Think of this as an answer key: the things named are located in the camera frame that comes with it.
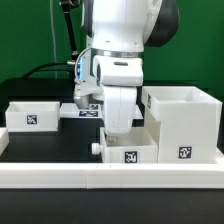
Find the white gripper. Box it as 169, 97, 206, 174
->
93, 56, 143, 144

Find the white front drawer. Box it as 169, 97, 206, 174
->
92, 127, 158, 164

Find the white drawer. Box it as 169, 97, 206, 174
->
5, 101, 60, 132
92, 127, 158, 164

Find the white drawer cabinet box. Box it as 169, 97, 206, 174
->
141, 86, 222, 164

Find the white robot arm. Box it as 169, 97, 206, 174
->
74, 0, 180, 137

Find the white rear drawer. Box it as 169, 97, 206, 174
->
5, 101, 60, 132

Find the white marker plate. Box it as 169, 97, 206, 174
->
59, 102, 144, 120

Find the white U-shaped fence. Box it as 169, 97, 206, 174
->
0, 127, 224, 190

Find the black cable bundle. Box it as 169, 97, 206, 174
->
21, 61, 81, 79

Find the black camera stand pole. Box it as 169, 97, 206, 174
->
59, 0, 80, 60

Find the white thin cable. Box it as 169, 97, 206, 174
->
49, 0, 58, 80

